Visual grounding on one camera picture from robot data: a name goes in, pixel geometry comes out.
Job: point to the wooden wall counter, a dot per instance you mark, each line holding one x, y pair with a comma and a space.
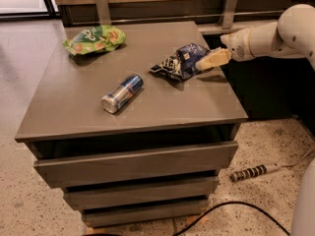
83, 12

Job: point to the bottom grey drawer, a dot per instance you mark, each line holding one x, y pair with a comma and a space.
145, 213

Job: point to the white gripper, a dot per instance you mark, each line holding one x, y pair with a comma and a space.
238, 47

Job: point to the left metal bracket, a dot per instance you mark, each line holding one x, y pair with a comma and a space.
103, 11

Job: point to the green rice chip bag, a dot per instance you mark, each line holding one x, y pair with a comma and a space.
99, 39

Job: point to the right metal bracket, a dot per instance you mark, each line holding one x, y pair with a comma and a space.
227, 16

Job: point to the grey drawer cabinet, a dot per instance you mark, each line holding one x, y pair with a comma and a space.
66, 118

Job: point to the grey drawer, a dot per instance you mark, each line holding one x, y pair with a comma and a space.
133, 165
142, 193
145, 213

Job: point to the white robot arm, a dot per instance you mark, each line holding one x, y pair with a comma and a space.
291, 36

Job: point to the metal bracket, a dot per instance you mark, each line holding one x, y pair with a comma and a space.
227, 16
103, 11

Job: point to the blue silver energy drink can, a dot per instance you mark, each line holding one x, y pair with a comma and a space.
114, 100

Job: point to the top grey drawer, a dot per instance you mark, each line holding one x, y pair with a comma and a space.
133, 165

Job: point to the middle grey drawer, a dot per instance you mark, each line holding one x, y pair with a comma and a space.
142, 193

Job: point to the blue chip bag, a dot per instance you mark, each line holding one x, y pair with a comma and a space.
181, 66

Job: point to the white power strip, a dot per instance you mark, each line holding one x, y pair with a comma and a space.
263, 169

